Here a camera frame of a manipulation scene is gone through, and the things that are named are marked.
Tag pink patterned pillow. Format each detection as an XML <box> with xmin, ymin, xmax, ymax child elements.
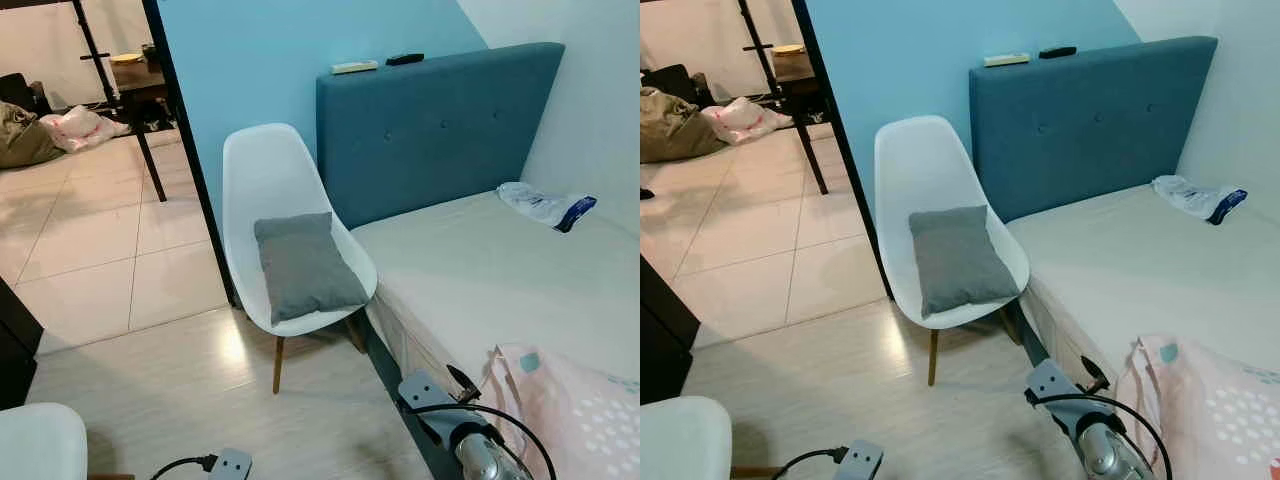
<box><xmin>1117</xmin><ymin>335</ymin><xmax>1280</xmax><ymax>480</ymax></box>
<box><xmin>482</xmin><ymin>343</ymin><xmax>641</xmax><ymax>480</ymax></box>

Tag grey fabric pillow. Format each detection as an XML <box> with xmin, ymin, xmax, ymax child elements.
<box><xmin>253</xmin><ymin>211</ymin><xmax>368</xmax><ymax>325</ymax></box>
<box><xmin>908</xmin><ymin>205</ymin><xmax>1021</xmax><ymax>319</ymax></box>

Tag white plastic chair wooden legs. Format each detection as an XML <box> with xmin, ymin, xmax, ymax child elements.
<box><xmin>875</xmin><ymin>115</ymin><xmax>1031</xmax><ymax>387</ymax></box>
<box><xmin>640</xmin><ymin>396</ymin><xmax>786</xmax><ymax>480</ymax></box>
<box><xmin>0</xmin><ymin>402</ymin><xmax>134</xmax><ymax>480</ymax></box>
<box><xmin>222</xmin><ymin>123</ymin><xmax>379</xmax><ymax>395</ymax></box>

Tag clear plastic bag blue print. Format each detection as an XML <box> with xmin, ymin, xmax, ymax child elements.
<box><xmin>497</xmin><ymin>181</ymin><xmax>598</xmax><ymax>234</ymax></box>
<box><xmin>1152</xmin><ymin>175</ymin><xmax>1249</xmax><ymax>227</ymax></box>

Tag black cabinet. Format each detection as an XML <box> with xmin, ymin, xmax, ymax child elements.
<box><xmin>640</xmin><ymin>255</ymin><xmax>701</xmax><ymax>406</ymax></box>
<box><xmin>0</xmin><ymin>275</ymin><xmax>44</xmax><ymax>411</ymax></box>

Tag blue upholstered headboard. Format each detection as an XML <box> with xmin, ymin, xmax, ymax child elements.
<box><xmin>969</xmin><ymin>36</ymin><xmax>1219</xmax><ymax>223</ymax></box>
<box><xmin>316</xmin><ymin>41</ymin><xmax>566</xmax><ymax>231</ymax></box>

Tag olive green sack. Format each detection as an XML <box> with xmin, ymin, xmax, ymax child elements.
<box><xmin>0</xmin><ymin>100</ymin><xmax>66</xmax><ymax>169</ymax></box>
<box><xmin>640</xmin><ymin>86</ymin><xmax>729</xmax><ymax>164</ymax></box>

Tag black seat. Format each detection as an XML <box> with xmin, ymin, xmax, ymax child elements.
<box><xmin>0</xmin><ymin>72</ymin><xmax>46</xmax><ymax>113</ymax></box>
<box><xmin>645</xmin><ymin>64</ymin><xmax>716</xmax><ymax>106</ymax></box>

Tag white red plastic bag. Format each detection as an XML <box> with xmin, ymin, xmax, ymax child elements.
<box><xmin>38</xmin><ymin>105</ymin><xmax>129</xmax><ymax>153</ymax></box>
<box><xmin>700</xmin><ymin>97</ymin><xmax>794</xmax><ymax>146</ymax></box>

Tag dark wooden table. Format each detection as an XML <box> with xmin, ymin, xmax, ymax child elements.
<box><xmin>768</xmin><ymin>50</ymin><xmax>836</xmax><ymax>196</ymax></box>
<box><xmin>108</xmin><ymin>55</ymin><xmax>171</xmax><ymax>204</ymax></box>

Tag black tripod stand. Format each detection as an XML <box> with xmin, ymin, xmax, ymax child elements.
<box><xmin>735</xmin><ymin>0</ymin><xmax>786</xmax><ymax>106</ymax></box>
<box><xmin>70</xmin><ymin>0</ymin><xmax>119</xmax><ymax>111</ymax></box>

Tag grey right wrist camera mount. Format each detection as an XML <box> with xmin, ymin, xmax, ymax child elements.
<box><xmin>1025</xmin><ymin>358</ymin><xmax>1098</xmax><ymax>436</ymax></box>
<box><xmin>398</xmin><ymin>370</ymin><xmax>471</xmax><ymax>441</ymax></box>

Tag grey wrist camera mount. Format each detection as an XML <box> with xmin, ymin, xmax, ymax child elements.
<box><xmin>836</xmin><ymin>440</ymin><xmax>885</xmax><ymax>480</ymax></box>
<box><xmin>1025</xmin><ymin>358</ymin><xmax>1098</xmax><ymax>436</ymax></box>
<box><xmin>398</xmin><ymin>370</ymin><xmax>471</xmax><ymax>441</ymax></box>
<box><xmin>208</xmin><ymin>449</ymin><xmax>253</xmax><ymax>480</ymax></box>

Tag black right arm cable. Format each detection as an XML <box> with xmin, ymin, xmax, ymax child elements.
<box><xmin>405</xmin><ymin>400</ymin><xmax>558</xmax><ymax>480</ymax></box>
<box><xmin>1030</xmin><ymin>392</ymin><xmax>1176</xmax><ymax>480</ymax></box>

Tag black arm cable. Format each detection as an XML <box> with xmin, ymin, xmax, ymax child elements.
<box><xmin>150</xmin><ymin>455</ymin><xmax>221</xmax><ymax>480</ymax></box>
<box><xmin>405</xmin><ymin>400</ymin><xmax>558</xmax><ymax>480</ymax></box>
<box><xmin>1030</xmin><ymin>392</ymin><xmax>1176</xmax><ymax>480</ymax></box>
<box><xmin>770</xmin><ymin>447</ymin><xmax>847</xmax><ymax>480</ymax></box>

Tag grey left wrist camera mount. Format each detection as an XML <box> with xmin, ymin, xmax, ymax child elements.
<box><xmin>208</xmin><ymin>449</ymin><xmax>253</xmax><ymax>480</ymax></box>
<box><xmin>836</xmin><ymin>440</ymin><xmax>885</xmax><ymax>480</ymax></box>

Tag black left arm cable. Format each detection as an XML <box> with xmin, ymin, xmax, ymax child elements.
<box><xmin>150</xmin><ymin>455</ymin><xmax>221</xmax><ymax>480</ymax></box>
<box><xmin>770</xmin><ymin>447</ymin><xmax>847</xmax><ymax>480</ymax></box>

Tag black door frame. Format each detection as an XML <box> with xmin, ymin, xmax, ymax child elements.
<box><xmin>790</xmin><ymin>0</ymin><xmax>894</xmax><ymax>299</ymax></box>
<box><xmin>140</xmin><ymin>0</ymin><xmax>239</xmax><ymax>306</ymax></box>

